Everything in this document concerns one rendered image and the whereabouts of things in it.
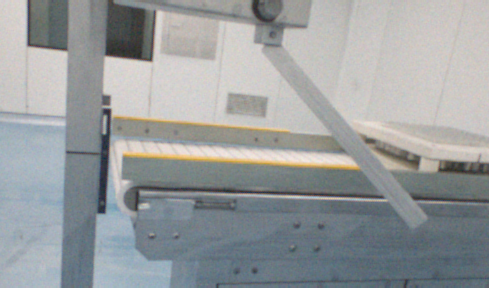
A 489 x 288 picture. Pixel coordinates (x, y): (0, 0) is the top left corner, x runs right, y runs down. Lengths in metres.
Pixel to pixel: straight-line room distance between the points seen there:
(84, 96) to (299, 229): 0.43
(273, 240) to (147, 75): 5.29
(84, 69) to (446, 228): 0.65
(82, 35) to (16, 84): 5.07
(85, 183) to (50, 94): 5.02
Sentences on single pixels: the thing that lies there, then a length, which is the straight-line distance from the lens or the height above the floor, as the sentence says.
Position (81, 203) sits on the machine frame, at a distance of 0.90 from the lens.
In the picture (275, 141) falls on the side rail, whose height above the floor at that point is 0.96.
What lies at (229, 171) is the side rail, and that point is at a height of 0.97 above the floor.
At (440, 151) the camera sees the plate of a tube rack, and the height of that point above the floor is 1.01.
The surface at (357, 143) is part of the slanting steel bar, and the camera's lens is 0.60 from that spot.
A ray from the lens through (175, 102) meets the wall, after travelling 5.98.
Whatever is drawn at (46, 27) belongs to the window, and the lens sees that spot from 5.85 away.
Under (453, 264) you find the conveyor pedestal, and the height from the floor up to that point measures 0.80.
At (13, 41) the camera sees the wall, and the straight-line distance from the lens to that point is 5.88.
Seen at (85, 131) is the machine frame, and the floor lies 0.95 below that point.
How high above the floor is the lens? 1.12
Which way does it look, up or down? 16 degrees down
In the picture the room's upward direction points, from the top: 8 degrees clockwise
